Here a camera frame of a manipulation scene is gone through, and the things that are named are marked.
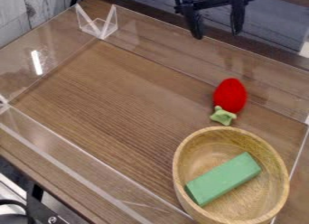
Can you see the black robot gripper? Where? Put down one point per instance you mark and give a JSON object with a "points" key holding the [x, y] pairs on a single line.
{"points": [[187, 7]]}

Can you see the red plush strawberry toy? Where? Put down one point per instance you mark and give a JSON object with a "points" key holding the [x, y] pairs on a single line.
{"points": [[228, 100]]}

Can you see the green rectangular block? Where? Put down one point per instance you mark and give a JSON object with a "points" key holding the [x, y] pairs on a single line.
{"points": [[223, 178]]}

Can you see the wooden bowl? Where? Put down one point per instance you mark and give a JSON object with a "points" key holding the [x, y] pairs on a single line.
{"points": [[255, 201]]}

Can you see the clear acrylic corner bracket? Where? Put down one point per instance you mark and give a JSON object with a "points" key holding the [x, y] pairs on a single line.
{"points": [[99, 28]]}

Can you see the clear acrylic tray wall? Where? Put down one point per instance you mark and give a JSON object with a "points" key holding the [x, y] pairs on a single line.
{"points": [[103, 195]]}

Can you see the black table leg bracket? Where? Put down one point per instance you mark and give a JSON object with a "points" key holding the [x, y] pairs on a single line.
{"points": [[45, 209]]}

